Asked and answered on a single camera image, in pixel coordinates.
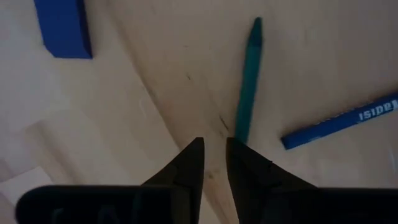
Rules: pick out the blue eraser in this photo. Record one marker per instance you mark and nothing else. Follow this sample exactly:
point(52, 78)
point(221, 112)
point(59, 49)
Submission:
point(62, 28)

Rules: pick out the teal green crayon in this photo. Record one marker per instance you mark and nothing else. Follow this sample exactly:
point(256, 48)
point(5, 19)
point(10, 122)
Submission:
point(248, 87)

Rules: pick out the blue crayon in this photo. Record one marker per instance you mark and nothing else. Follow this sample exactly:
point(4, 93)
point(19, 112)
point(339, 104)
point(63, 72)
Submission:
point(326, 124)

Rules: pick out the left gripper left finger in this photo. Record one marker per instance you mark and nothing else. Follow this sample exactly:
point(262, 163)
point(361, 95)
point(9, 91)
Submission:
point(189, 174)

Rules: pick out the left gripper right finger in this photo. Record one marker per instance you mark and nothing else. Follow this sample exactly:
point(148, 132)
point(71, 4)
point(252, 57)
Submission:
point(248, 174)

